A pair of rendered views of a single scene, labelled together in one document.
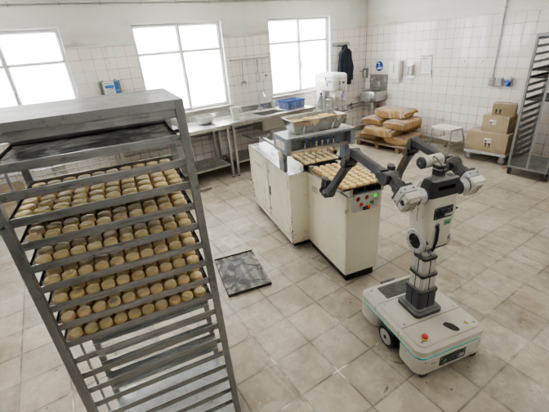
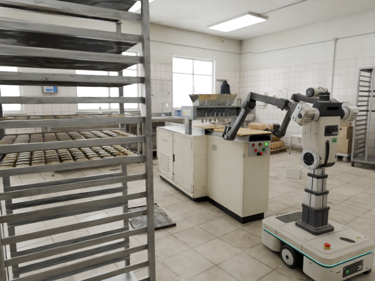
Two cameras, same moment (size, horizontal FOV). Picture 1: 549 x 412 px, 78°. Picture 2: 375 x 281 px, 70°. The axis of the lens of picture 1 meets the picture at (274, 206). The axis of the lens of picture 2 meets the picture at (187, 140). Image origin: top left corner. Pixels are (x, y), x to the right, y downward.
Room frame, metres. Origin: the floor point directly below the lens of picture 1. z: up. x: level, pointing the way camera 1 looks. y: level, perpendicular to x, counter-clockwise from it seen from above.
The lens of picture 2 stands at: (-0.03, 0.26, 1.22)
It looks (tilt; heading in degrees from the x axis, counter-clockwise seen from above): 8 degrees down; 354
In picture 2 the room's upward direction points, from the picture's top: straight up
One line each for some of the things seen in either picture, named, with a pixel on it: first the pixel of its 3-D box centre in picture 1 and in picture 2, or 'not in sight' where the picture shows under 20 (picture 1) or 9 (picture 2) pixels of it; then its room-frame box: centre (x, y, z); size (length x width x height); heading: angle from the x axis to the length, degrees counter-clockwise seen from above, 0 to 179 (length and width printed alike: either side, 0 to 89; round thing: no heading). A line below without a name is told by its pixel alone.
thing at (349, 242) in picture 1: (341, 218); (235, 172); (2.80, -0.61, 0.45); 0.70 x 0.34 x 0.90; 19
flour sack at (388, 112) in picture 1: (395, 112); (263, 126); (6.46, -2.40, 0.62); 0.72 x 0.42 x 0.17; 37
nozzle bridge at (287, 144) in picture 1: (314, 146); (212, 119); (3.28, -0.44, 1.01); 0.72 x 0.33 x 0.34; 109
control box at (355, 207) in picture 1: (365, 201); (258, 148); (2.46, -0.73, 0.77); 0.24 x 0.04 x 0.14; 109
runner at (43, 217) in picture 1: (108, 201); (70, 31); (1.13, 0.59, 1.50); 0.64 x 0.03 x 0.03; 112
